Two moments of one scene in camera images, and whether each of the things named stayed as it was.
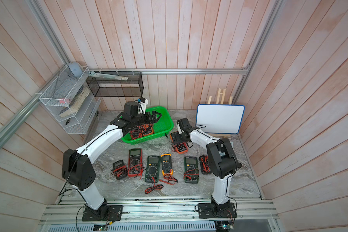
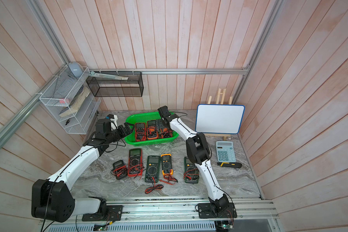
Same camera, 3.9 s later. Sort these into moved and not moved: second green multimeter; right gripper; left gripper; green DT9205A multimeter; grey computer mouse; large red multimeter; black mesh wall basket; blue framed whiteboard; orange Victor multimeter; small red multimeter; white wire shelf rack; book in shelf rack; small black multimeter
Moved: right gripper; small red multimeter; orange Victor multimeter; left gripper
Not moved: book in shelf rack; second green multimeter; black mesh wall basket; green DT9205A multimeter; large red multimeter; small black multimeter; grey computer mouse; blue framed whiteboard; white wire shelf rack
